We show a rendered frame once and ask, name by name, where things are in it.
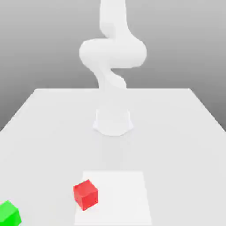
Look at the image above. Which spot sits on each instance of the small red cube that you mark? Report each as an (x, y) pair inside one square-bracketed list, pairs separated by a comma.
[(86, 195)]

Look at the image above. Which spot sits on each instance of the small green cube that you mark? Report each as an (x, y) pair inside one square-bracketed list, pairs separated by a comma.
[(8, 214)]

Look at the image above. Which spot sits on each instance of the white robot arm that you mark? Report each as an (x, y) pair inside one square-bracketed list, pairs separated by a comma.
[(113, 53)]

